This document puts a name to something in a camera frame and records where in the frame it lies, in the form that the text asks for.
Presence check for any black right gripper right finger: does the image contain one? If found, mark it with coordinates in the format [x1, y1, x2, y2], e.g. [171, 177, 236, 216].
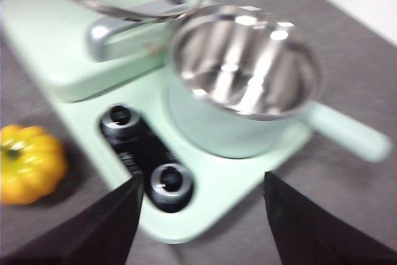
[263, 171, 397, 265]

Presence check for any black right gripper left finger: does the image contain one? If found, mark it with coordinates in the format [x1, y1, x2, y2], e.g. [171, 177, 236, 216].
[0, 171, 145, 265]

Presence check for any yellow plastic pumpkin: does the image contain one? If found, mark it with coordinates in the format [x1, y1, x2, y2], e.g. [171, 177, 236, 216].
[0, 124, 68, 206]

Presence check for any silver control knob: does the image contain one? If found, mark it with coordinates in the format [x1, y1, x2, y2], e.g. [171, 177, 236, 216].
[148, 162, 194, 213]
[99, 103, 144, 145]

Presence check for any green breakfast machine base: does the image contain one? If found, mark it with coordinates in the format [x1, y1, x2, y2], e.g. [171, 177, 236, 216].
[0, 0, 313, 245]

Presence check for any green hinged grill cover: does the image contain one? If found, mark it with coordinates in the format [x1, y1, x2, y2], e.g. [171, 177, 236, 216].
[0, 0, 200, 104]

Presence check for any green steamer pot with handle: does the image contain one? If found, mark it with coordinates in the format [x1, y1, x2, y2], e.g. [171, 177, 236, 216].
[168, 3, 393, 164]

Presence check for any silver grill cover handle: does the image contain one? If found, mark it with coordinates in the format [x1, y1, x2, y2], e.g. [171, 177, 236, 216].
[86, 0, 184, 62]

